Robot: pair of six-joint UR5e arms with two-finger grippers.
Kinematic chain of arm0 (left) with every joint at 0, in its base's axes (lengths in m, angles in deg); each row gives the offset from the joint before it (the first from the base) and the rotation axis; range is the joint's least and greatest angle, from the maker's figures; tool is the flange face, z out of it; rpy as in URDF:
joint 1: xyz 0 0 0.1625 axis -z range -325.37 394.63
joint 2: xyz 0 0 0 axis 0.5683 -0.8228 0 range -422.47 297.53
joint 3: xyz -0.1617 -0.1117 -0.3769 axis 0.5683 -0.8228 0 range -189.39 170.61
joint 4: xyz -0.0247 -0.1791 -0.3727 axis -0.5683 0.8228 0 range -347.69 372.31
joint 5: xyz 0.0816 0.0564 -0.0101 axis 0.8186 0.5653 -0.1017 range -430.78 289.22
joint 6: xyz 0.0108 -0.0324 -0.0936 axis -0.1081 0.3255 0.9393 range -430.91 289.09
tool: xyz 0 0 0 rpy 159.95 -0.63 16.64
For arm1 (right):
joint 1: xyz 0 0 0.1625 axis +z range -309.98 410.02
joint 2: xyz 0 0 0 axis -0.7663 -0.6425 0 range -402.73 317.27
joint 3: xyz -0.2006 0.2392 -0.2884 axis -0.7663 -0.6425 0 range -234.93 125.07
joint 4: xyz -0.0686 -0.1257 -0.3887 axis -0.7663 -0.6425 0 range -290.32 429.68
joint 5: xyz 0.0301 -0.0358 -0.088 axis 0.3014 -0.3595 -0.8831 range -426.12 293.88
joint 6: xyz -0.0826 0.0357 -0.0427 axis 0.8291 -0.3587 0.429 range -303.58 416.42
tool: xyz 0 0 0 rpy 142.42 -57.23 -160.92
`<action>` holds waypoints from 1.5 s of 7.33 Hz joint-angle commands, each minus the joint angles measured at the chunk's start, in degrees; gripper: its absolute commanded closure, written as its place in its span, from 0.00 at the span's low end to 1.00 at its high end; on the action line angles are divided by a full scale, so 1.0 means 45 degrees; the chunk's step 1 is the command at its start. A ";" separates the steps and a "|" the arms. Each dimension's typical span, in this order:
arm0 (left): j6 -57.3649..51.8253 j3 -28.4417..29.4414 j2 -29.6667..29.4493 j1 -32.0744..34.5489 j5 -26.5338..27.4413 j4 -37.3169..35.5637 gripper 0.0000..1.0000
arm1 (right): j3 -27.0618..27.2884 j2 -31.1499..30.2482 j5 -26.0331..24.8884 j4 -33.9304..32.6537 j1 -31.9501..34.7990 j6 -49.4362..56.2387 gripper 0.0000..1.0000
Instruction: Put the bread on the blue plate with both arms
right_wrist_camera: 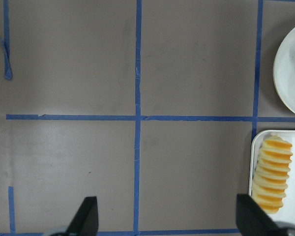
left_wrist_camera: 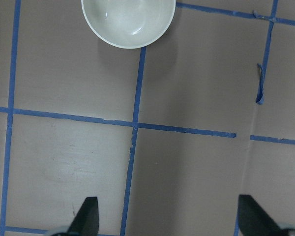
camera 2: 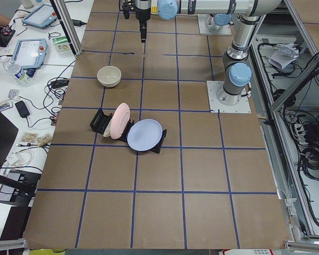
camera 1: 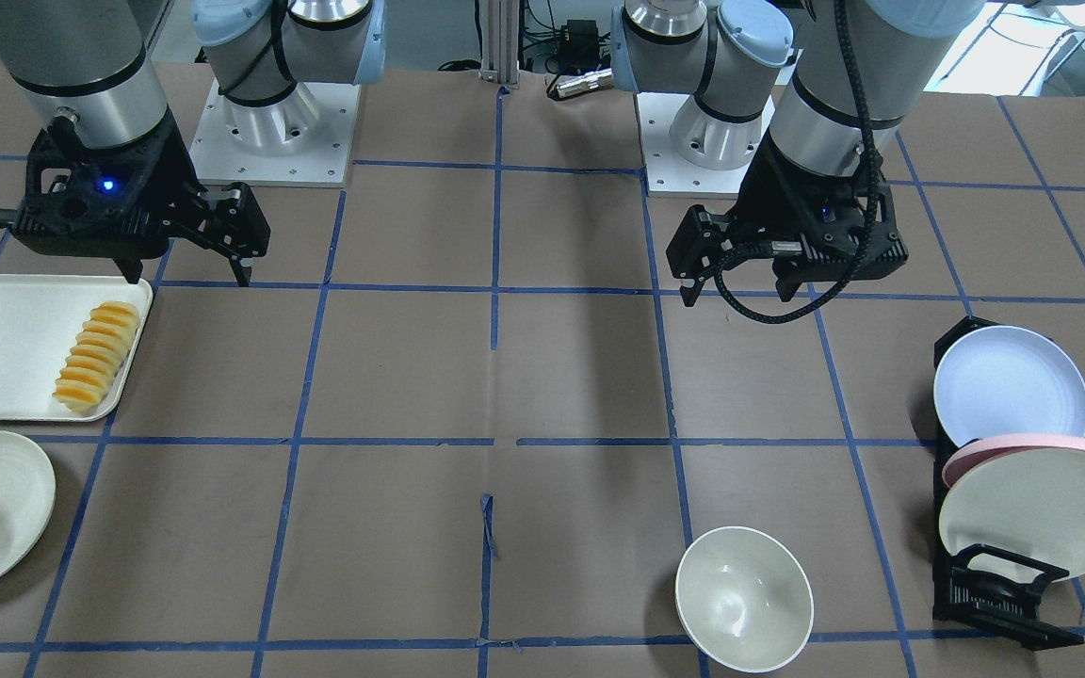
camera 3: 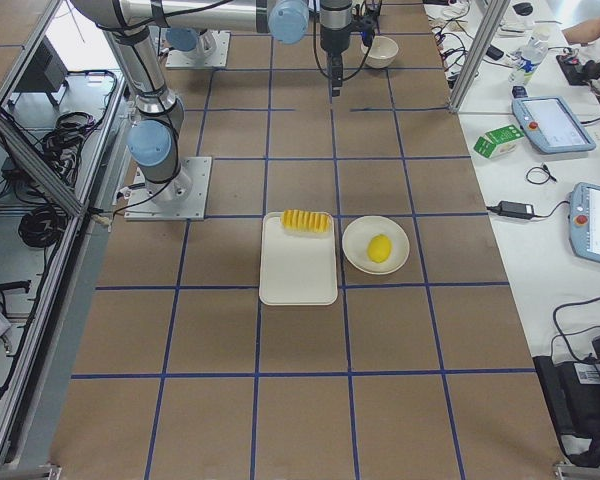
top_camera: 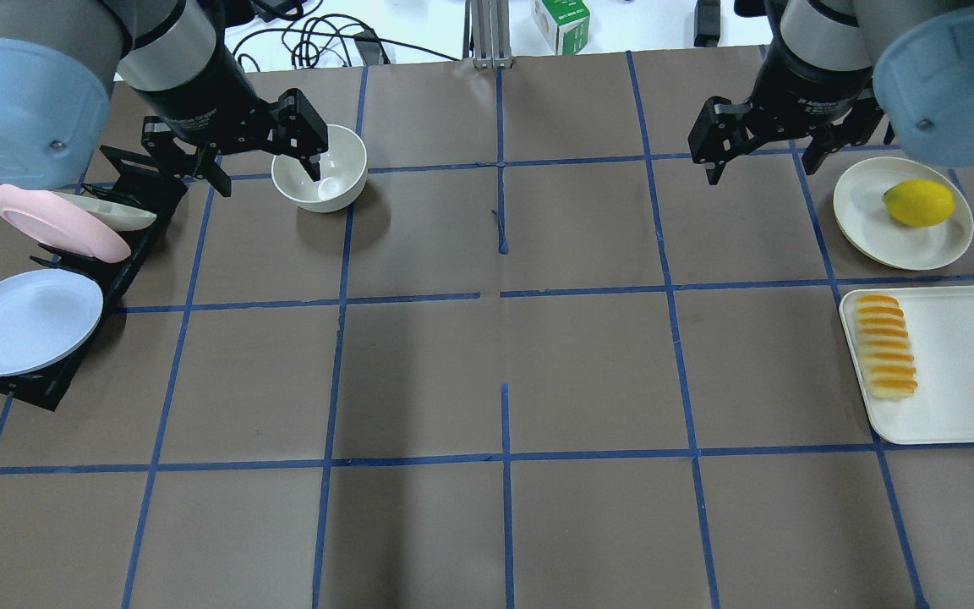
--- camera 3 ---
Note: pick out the green white carton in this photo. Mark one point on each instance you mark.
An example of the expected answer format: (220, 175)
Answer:
(498, 142)

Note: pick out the person forearm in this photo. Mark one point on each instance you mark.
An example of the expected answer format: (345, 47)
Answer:
(583, 32)

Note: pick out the yellow lemon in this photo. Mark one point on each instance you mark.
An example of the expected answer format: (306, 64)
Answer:
(379, 248)

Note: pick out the cream rectangular tray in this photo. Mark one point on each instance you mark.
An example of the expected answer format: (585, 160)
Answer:
(296, 268)

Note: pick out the plastic water bottle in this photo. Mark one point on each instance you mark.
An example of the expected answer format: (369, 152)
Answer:
(530, 56)

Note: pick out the yellow sliced bread loaf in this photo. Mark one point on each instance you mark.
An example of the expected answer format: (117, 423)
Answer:
(305, 222)

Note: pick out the aluminium frame post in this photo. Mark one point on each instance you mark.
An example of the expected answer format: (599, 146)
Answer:
(486, 30)

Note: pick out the black power adapter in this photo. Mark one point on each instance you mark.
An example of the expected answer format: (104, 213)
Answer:
(515, 210)

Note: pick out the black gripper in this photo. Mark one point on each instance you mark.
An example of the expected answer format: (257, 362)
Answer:
(334, 42)

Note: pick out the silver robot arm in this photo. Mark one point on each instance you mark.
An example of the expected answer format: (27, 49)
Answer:
(286, 21)
(154, 139)

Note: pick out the blue teach pendant upper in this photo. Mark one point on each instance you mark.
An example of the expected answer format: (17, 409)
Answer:
(551, 126)

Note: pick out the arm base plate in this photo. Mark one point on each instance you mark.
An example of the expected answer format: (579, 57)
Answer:
(192, 49)
(184, 198)

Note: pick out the aluminium frame rail left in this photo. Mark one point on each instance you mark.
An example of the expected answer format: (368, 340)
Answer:
(71, 199)

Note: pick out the blue teach pendant lower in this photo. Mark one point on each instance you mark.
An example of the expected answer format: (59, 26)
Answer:
(584, 221)

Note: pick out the blue teach pendant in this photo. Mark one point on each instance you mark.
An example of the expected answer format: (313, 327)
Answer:
(584, 221)
(551, 126)

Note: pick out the cream round plate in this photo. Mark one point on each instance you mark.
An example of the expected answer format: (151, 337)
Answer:
(357, 236)

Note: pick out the black equipment bag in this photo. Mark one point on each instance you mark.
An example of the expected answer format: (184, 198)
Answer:
(572, 393)

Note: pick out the cream bowl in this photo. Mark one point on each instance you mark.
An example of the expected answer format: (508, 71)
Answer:
(381, 53)

